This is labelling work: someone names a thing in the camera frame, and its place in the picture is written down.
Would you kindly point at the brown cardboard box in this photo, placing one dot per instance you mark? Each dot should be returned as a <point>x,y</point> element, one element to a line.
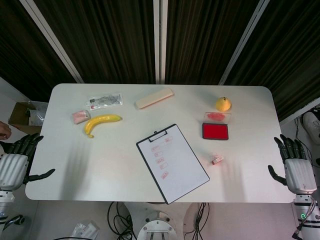
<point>17,112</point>

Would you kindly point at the clear printed plastic packet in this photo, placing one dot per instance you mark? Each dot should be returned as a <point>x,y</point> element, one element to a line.
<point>105,100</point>

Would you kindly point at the white sneaker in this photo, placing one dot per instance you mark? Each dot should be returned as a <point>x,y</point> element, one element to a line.
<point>312,125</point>

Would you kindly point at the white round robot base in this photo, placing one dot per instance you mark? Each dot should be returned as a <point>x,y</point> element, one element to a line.
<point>156,227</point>

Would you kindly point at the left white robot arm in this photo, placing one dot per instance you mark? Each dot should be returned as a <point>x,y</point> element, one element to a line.
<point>5,202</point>

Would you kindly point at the white slanted frame post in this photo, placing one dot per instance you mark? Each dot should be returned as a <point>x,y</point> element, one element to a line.
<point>242,42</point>
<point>52,40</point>

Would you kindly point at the small packets on floor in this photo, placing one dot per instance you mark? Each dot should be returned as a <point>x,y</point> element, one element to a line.
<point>85,231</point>

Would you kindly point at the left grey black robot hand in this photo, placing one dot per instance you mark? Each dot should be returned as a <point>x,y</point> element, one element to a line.
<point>12,167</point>

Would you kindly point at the bystander bare hand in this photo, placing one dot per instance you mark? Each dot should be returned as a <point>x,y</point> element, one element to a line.
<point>4,130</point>

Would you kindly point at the cream pink pencil case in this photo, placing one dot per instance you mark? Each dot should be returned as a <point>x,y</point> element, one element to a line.
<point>153,98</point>

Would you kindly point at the yellow pear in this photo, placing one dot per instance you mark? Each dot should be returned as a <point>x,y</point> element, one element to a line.
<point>223,105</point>

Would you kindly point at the white upright frame post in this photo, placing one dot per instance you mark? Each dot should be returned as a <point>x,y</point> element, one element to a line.
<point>160,40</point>

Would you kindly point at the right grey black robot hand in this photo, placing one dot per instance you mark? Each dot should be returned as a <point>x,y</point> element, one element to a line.
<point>300,175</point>

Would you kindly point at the yellow banana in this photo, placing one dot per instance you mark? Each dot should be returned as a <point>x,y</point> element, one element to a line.
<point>100,120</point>

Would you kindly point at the pink wrapped tissue pack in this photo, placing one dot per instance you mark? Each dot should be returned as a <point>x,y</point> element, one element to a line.
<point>80,117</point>

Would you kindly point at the red ink pad clear lid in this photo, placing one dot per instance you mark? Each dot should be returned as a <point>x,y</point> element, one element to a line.
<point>215,131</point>

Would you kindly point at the dark pleated curtain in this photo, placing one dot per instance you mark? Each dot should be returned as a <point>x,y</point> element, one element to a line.
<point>112,37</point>

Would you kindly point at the black clipboard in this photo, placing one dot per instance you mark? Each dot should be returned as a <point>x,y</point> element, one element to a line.
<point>158,135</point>

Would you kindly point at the clear plastic bag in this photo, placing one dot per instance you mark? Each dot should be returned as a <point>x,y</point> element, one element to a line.
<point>36,116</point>

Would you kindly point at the white red rectangular stamp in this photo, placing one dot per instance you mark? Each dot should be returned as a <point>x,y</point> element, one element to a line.
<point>217,160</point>

